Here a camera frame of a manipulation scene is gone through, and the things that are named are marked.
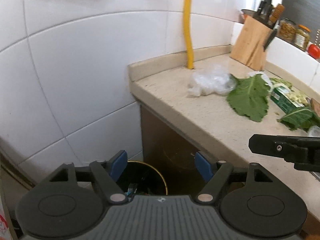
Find pickle jar orange lid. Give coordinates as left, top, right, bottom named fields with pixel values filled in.
left=294, top=24, right=311, bottom=52

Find black kitchen scissors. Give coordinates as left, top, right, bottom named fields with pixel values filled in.
left=263, top=28, right=278, bottom=51

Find large green lettuce leaf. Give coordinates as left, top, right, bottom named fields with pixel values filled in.
left=226, top=75, right=269, bottom=122

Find green milk carton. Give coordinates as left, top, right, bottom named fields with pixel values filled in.
left=270, top=88, right=310, bottom=114

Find black handled knife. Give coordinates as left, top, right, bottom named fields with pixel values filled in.
left=253, top=0, right=267, bottom=20

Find yellow gas pipe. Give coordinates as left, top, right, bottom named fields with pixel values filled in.
left=183, top=0, right=194, bottom=69

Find wooden handled knife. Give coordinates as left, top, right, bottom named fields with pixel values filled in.
left=268, top=4, right=285, bottom=29

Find pale napa cabbage leaves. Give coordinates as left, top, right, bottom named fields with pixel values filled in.
left=270, top=77, right=309, bottom=106

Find large dark cabbage leaf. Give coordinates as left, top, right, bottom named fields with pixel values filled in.
left=277, top=107, right=319, bottom=132

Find clear plastic bag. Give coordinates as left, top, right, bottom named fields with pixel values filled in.
left=188, top=64, right=237, bottom=97

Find red tomato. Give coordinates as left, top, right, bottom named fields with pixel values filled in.
left=308, top=43, right=320, bottom=60

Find metal bowl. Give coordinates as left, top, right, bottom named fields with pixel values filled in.
left=240, top=9, right=256, bottom=18

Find black trash bin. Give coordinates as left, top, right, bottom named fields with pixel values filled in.
left=117, top=160, right=168, bottom=198

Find pickle jar dark lid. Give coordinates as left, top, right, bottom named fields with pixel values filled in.
left=278, top=18, right=296, bottom=43

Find wooden knife block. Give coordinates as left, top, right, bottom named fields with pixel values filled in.
left=230, top=16, right=272, bottom=71

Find wooden cutting board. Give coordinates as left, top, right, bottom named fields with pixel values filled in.
left=310, top=99, right=320, bottom=117

